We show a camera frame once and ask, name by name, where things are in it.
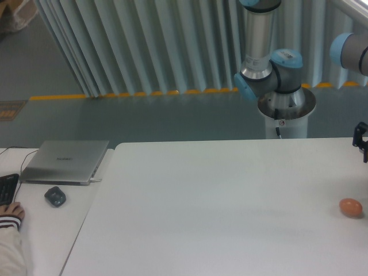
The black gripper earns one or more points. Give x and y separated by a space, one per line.
358 141

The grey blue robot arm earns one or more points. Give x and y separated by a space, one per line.
274 79

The white sleeved forearm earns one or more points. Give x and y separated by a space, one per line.
12 256

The person's hand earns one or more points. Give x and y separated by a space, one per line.
13 210

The brown egg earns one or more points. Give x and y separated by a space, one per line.
350 207

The white folding partition screen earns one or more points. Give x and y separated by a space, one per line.
133 47

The silver closed laptop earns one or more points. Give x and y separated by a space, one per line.
68 162

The black computer mouse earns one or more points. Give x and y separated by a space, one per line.
55 196

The black keyboard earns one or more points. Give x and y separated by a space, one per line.
8 185

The cardboard box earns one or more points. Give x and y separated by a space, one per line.
16 15

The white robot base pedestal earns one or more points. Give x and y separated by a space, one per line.
286 115

